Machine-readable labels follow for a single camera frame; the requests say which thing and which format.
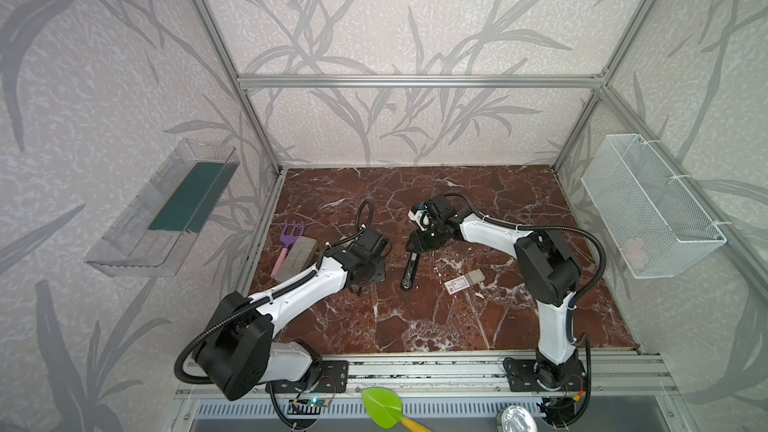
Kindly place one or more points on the purple plastic tool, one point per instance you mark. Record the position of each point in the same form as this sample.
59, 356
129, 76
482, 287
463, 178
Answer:
289, 234

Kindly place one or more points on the grey pad under tool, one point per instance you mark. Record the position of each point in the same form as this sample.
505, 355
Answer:
300, 256

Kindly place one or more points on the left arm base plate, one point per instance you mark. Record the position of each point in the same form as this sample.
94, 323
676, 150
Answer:
325, 377

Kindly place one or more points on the silver foil roll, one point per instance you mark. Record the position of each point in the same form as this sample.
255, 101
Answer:
515, 419

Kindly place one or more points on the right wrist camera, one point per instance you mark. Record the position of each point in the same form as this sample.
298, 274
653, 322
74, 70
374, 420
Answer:
420, 216

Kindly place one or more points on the clear plastic wall bin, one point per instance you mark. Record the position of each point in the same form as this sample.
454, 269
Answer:
153, 236

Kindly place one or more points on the red white staple box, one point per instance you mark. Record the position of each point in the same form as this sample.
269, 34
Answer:
464, 282

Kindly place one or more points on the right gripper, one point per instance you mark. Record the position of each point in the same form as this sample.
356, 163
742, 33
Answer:
422, 241

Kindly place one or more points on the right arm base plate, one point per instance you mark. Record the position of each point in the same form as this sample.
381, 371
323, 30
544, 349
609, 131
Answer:
531, 375

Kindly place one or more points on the green plastic scoop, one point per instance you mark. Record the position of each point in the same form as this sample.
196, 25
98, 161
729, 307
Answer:
385, 408

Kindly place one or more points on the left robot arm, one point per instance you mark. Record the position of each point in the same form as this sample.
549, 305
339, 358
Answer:
237, 350

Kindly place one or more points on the black stapler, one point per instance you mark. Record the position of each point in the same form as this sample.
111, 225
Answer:
411, 268

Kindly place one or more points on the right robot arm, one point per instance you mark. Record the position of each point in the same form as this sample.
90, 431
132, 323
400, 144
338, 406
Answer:
549, 270

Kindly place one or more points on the white wire mesh basket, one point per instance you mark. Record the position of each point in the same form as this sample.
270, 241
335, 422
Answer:
639, 195

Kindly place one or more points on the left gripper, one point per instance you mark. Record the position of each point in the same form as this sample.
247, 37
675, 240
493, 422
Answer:
372, 276

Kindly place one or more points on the aluminium front rail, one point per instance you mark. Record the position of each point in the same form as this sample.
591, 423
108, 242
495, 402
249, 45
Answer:
615, 372

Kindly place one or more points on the pink object in basket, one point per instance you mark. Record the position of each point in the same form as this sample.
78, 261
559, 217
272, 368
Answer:
635, 253

